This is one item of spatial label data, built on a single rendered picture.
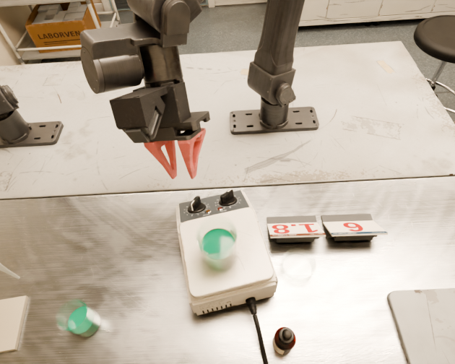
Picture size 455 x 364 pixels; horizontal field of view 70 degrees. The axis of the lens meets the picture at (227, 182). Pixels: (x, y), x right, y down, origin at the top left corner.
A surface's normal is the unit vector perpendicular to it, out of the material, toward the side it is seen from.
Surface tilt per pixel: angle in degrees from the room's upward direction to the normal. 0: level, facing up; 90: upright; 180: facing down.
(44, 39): 90
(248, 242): 0
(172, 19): 90
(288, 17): 89
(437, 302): 0
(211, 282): 0
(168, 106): 63
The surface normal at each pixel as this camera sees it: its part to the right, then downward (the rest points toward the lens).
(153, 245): -0.05, -0.59
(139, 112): -0.29, 0.43
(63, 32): 0.09, 0.81
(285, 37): 0.56, 0.63
